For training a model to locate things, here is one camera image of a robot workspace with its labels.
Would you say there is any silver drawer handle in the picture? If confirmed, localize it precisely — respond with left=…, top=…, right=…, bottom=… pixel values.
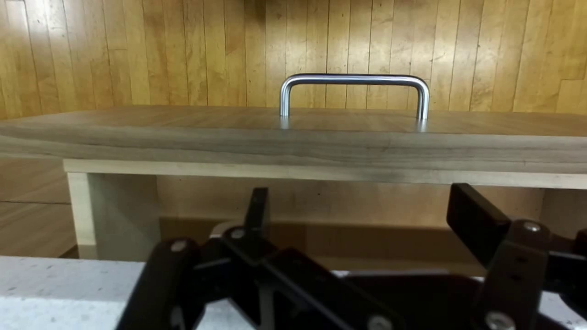
left=278, top=73, right=432, bottom=122

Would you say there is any wooden drawer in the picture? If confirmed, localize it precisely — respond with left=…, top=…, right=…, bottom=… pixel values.
left=0, top=104, right=587, bottom=276

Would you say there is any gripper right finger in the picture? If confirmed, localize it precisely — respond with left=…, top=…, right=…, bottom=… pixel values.
left=446, top=182, right=587, bottom=330

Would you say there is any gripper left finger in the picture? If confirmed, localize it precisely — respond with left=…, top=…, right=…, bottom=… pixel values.
left=115, top=187, right=405, bottom=330

